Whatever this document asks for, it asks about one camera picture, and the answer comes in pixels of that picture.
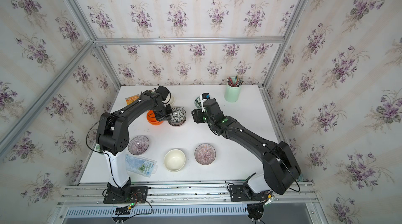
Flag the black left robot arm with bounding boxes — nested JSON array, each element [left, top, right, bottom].
[[96, 86, 172, 189]]

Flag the large cream bowl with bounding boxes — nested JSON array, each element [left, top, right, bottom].
[[164, 149, 186, 172]]

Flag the small cream bowl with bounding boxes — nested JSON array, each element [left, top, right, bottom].
[[167, 95, 175, 107]]

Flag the pale green pen cup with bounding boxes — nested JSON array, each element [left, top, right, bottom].
[[225, 76, 243, 102]]

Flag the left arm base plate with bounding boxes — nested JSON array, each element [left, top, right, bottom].
[[103, 181, 149, 204]]

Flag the dark patterned bowl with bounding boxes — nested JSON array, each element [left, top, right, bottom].
[[168, 107, 187, 127]]

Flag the green leaf bowl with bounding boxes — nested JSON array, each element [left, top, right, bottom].
[[194, 95, 204, 109]]

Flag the clear plastic packet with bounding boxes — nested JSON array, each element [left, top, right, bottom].
[[125, 154, 158, 177]]

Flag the purple glass bowl left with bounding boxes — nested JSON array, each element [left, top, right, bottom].
[[128, 136, 150, 155]]

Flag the purple glass bowl right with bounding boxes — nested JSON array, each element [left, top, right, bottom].
[[194, 143, 216, 165]]

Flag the orange illustrated booklet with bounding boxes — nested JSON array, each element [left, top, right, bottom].
[[125, 94, 140, 105]]

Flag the orange bowl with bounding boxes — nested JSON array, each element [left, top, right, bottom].
[[147, 110, 163, 126]]

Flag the aluminium rail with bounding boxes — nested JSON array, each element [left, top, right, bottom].
[[56, 181, 319, 207]]

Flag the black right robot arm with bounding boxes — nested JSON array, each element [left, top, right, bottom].
[[192, 93, 301, 195]]

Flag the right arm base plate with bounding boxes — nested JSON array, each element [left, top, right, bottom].
[[227, 173, 273, 202]]

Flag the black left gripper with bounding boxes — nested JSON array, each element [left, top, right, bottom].
[[155, 105, 175, 122]]

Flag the purple glass bowl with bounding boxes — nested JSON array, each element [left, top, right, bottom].
[[128, 136, 150, 155], [194, 143, 216, 165]]

